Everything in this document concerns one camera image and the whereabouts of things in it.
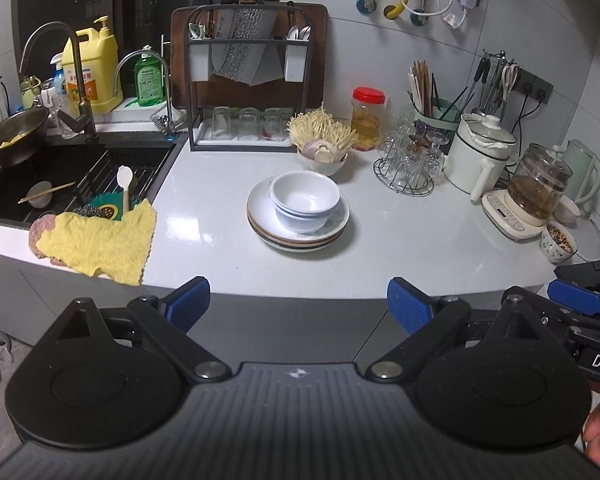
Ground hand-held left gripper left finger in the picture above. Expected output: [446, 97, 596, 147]
[36, 276, 233, 384]

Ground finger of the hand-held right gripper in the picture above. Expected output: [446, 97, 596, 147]
[547, 280, 600, 334]
[554, 255, 600, 289]

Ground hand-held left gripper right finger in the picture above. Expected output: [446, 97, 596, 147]
[365, 276, 560, 383]

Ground small white bowl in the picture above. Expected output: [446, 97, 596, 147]
[269, 171, 341, 216]

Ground speckled ceramic bowl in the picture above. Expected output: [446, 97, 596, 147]
[540, 221, 579, 266]

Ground small white cup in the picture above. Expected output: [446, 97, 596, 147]
[554, 195, 581, 225]

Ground glass tea kettle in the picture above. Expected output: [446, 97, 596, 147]
[507, 142, 574, 221]

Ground cream kettle heating base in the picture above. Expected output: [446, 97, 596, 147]
[481, 190, 551, 242]

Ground mint green kettle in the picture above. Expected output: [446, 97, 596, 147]
[560, 139, 600, 209]

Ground yellow dish cloth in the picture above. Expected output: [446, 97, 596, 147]
[35, 199, 159, 287]

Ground green sunflower mat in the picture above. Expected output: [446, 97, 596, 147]
[87, 191, 139, 224]

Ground white silicone spatula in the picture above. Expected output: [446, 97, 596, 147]
[116, 165, 134, 214]

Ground black sink drain rack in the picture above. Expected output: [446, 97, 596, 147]
[75, 149, 174, 206]

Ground white electric pot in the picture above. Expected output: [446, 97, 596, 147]
[442, 112, 519, 202]

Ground white ceramic vegetable bowl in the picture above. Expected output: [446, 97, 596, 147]
[296, 145, 350, 177]

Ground pink cloth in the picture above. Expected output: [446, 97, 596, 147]
[28, 214, 81, 269]

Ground white drip tray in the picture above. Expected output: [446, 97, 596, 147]
[192, 117, 301, 150]

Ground glass pot lid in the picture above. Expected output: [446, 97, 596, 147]
[460, 114, 519, 147]

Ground small grey bowl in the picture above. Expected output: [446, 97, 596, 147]
[27, 181, 54, 209]

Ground clear drinking glass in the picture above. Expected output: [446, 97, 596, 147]
[237, 107, 261, 141]
[211, 106, 234, 140]
[262, 108, 287, 142]

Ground red lid glass jar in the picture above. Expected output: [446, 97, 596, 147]
[350, 86, 386, 153]

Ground green utensil holder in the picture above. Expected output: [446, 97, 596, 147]
[411, 105, 462, 139]

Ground sliced purple onion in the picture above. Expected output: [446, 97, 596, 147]
[302, 140, 344, 164]

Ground clear glass pitcher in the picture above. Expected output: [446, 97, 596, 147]
[386, 100, 414, 136]

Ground chrome faucet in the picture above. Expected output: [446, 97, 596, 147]
[115, 50, 177, 139]

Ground enoki mushrooms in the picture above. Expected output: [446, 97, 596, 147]
[286, 102, 359, 154]

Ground kitchen scissors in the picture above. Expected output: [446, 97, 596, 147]
[500, 62, 521, 96]

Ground black sink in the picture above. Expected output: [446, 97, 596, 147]
[0, 140, 186, 231]

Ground bundle of chopsticks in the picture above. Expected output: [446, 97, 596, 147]
[407, 60, 436, 119]

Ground dark tall faucet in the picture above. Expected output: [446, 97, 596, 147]
[19, 21, 100, 144]

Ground green dish soap bottle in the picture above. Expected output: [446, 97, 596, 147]
[134, 46, 169, 108]

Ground white utensil cup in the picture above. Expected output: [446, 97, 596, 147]
[284, 40, 311, 84]
[187, 42, 214, 82]

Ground metal pot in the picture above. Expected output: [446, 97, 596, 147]
[0, 106, 50, 167]

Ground yellow detergent bottle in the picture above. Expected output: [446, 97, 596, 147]
[61, 16, 124, 115]

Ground steel cleaver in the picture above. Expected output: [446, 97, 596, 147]
[211, 9, 287, 86]

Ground blue capped bottle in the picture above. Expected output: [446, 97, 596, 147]
[51, 55, 71, 104]

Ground small yellow kettle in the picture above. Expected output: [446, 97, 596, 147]
[21, 75, 44, 109]

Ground dark window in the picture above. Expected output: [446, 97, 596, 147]
[10, 0, 282, 57]

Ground wire cup rack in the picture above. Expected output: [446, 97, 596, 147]
[372, 157, 435, 197]

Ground wire rack with glasses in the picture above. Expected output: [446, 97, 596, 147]
[377, 120, 449, 184]

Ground black power cables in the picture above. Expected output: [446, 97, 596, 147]
[510, 90, 551, 136]

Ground dark wall socket strip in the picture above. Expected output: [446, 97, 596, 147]
[512, 70, 555, 106]

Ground hanging utensils on wall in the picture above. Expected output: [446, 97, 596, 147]
[472, 49, 524, 116]

